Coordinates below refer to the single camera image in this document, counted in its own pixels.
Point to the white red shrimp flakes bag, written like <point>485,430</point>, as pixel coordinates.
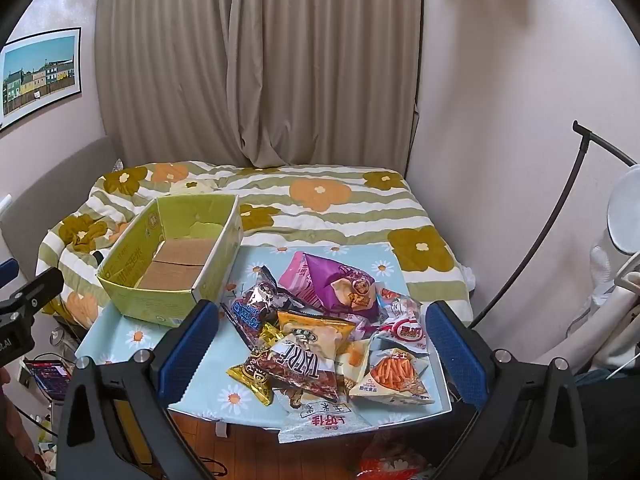
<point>399,321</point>

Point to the white round lamp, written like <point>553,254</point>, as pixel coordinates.
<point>623,213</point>

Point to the purple bread snack bag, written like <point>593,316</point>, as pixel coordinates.
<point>331,286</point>

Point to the oreo style cookie bag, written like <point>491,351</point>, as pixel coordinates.
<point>259,305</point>

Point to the grey white snack bag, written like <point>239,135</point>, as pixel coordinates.
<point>308,417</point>

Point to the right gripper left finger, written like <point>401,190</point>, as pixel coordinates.
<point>115,422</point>

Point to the smartphone with red screen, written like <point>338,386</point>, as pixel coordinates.
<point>51,376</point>

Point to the gold chocolate pillows bag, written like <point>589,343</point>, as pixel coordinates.
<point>249,374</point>

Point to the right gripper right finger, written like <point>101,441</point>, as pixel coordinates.
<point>528,421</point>

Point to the beige curtain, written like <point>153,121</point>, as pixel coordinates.
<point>260,83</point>

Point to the orange cheese stick bag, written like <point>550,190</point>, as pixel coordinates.
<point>394,376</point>

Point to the framed houses picture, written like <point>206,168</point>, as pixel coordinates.
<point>37,71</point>

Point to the brown wafer snack bag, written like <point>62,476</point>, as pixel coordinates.
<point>305,360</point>

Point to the cream muffin cake bag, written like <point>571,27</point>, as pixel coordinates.
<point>352,363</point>

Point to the green cardboard box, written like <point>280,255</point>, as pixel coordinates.
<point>179,250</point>

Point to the black floor lamp stand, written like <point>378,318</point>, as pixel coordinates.
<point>587,137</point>

